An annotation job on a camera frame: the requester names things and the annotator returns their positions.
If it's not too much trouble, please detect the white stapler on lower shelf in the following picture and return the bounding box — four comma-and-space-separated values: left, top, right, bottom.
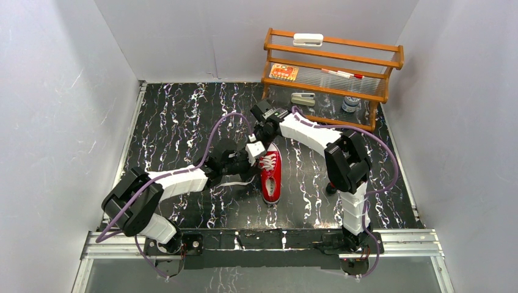
291, 93, 316, 107

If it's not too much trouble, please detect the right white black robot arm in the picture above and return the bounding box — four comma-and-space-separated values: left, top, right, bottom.
250, 100, 372, 253

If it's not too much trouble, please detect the orange patterned card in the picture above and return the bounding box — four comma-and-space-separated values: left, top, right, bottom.
268, 63, 299, 81

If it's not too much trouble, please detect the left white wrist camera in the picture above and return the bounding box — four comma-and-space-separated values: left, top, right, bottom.
245, 134, 266, 166

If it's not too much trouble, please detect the red canvas sneaker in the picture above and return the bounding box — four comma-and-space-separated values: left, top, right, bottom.
258, 143, 282, 204

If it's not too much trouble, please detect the red white marker pen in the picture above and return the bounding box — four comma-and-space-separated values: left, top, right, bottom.
321, 68, 364, 79

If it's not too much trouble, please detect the white stapler on top shelf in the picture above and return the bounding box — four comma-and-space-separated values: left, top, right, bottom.
293, 33, 324, 48

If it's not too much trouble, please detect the white stapler on shelf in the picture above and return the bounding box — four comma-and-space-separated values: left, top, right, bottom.
291, 93, 316, 107
293, 33, 324, 48

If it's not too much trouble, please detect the small red capped bottle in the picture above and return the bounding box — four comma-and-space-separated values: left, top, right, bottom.
326, 183, 337, 195

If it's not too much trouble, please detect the orange wooden shelf rack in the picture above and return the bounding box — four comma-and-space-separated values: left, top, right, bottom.
261, 27, 405, 131

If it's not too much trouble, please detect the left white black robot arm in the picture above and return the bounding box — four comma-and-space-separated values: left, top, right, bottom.
96, 140, 266, 254

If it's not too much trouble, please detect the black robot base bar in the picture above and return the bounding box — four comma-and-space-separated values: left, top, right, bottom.
144, 228, 385, 273

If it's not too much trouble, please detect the aluminium frame rail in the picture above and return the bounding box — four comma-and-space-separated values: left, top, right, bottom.
82, 229, 444, 259

